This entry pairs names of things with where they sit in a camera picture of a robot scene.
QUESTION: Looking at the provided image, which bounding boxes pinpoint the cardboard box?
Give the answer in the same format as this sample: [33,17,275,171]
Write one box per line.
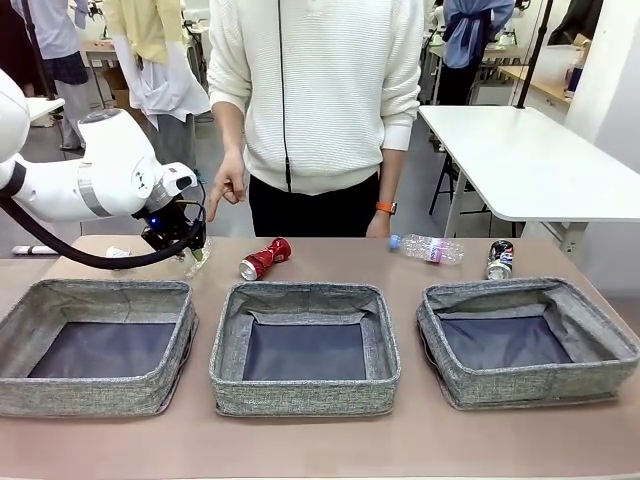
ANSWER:
[102,67,146,124]

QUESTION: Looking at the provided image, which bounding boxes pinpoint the clear plastic cup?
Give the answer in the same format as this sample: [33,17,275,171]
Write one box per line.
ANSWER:
[182,237,215,279]

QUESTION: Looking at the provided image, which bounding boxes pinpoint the person's right forearm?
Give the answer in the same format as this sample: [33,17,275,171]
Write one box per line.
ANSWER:
[212,102,247,159]

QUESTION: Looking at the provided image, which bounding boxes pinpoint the person's right hand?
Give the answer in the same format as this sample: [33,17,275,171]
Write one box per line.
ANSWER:
[204,152,249,224]

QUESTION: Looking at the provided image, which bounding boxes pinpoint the grey fabric basket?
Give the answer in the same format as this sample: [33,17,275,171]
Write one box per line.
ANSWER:
[415,277,640,412]
[0,278,200,419]
[208,281,402,418]

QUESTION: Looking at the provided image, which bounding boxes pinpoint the clear bottle with blue cap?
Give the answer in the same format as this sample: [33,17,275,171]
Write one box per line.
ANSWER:
[389,232,465,266]

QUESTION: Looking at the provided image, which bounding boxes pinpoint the person in pale blue shirt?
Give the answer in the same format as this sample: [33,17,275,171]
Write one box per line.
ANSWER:
[9,0,101,151]

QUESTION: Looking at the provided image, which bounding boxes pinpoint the small white table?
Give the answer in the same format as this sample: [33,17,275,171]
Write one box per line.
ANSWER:
[24,97,66,126]

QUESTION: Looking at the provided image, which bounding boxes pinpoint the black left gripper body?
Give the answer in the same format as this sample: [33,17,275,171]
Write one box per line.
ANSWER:
[140,197,207,251]

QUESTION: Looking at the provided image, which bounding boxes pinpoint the dark bottle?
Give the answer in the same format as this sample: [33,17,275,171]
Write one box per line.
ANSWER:
[564,49,586,100]

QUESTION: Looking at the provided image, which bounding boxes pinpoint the person's left hand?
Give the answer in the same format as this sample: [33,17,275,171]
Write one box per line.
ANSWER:
[366,212,394,239]

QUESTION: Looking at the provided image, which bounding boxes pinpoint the black stand pole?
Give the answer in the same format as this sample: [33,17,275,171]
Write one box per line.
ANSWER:
[514,0,554,110]

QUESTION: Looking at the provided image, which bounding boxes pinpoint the thin black cord on sweater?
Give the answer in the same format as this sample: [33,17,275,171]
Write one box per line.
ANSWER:
[277,0,294,194]

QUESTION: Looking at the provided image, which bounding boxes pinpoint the crushed red can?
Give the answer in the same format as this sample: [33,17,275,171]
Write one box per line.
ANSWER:
[239,237,293,281]

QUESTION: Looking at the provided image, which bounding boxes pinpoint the person in white sweater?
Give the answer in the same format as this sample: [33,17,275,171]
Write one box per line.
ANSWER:
[207,0,426,239]

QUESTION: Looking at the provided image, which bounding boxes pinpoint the person's left forearm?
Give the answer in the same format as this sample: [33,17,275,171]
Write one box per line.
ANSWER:
[377,147,405,204]

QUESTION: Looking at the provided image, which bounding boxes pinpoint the crushed dark cola can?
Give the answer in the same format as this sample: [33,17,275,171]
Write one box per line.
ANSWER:
[484,239,516,280]

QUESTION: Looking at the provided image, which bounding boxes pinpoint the person in yellow top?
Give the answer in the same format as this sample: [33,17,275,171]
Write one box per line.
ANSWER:
[102,0,211,174]

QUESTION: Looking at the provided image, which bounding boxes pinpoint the wooden top table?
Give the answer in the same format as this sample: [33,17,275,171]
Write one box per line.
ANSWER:
[499,64,574,106]

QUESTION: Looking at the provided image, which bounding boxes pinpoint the black folding chair legs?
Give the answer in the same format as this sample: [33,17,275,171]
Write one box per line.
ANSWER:
[430,149,496,236]

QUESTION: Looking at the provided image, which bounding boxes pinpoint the white table foot bar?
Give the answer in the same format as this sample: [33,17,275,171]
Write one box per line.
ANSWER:
[12,244,64,257]

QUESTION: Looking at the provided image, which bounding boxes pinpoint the large white table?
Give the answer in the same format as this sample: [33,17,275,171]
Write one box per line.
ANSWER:
[417,103,640,256]

